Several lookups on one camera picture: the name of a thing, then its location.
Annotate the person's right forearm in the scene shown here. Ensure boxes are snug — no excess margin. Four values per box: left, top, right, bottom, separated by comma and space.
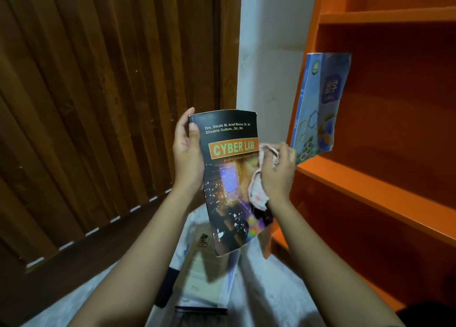
267, 198, 407, 327

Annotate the person's right hand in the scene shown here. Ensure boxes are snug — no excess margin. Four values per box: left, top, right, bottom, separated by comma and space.
260, 142, 298, 210

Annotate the beige book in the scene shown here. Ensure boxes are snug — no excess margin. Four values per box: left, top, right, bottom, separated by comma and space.
172, 221, 237, 300

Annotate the orange wooden bookshelf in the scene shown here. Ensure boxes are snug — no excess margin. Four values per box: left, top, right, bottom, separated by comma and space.
262, 0, 456, 313

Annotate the white cleaning cloth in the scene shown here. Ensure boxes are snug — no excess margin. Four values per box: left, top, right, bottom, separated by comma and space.
247, 144, 279, 211

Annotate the person's left hand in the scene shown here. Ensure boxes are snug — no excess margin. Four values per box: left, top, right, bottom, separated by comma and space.
172, 107, 205, 195

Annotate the dark book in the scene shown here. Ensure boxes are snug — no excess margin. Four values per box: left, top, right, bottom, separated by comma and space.
154, 267, 180, 309

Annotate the person's left forearm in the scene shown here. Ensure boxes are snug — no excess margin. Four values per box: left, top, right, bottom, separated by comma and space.
68, 187, 200, 327

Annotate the black paperback book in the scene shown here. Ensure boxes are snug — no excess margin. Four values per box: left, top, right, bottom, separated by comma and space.
188, 110, 274, 257

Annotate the brown slatted wooden door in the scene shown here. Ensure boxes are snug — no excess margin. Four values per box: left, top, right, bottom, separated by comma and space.
0, 0, 243, 327

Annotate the white blue-edged book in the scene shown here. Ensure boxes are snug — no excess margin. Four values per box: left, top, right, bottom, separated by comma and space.
175, 209, 241, 315

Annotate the blue hexagon-print book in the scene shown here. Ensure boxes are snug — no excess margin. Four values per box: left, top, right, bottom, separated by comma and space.
290, 53, 352, 166

